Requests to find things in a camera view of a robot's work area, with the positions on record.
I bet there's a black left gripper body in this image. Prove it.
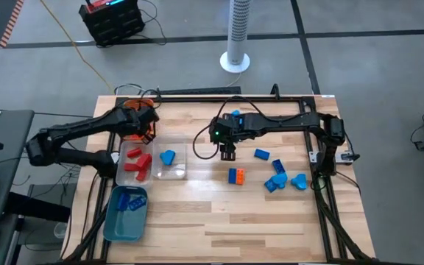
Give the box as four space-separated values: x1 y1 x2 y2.
115 105 160 139

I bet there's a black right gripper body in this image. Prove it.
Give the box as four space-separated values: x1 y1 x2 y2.
208 114 245 145

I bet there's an orange plastic bin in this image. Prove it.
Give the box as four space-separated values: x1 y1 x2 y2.
121 96 157 144

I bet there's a clear plastic bin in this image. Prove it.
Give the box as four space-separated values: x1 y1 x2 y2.
151 135 188 182
115 141 154 188

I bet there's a black bar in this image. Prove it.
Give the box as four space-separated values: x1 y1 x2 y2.
151 86 242 96

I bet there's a white tower fan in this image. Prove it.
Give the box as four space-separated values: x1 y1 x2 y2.
219 0 252 74

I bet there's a teal plastic bin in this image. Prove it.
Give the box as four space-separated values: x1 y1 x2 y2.
102 185 149 243

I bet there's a black equipment case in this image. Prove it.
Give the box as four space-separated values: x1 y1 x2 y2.
78 0 146 48

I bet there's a grey outlet box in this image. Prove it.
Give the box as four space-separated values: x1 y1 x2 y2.
309 150 360 163

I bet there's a dark grey side desk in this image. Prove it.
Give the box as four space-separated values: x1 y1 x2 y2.
0 109 36 265

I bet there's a clear cup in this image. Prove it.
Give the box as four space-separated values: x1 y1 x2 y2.
53 222 68 239

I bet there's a black shelf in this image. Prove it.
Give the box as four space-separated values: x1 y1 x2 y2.
4 191 71 224

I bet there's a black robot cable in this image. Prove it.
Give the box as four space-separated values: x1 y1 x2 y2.
192 95 311 161

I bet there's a black table frame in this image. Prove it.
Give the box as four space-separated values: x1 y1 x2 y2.
63 93 382 265

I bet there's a yellow cable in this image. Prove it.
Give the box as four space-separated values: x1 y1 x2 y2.
38 0 116 92

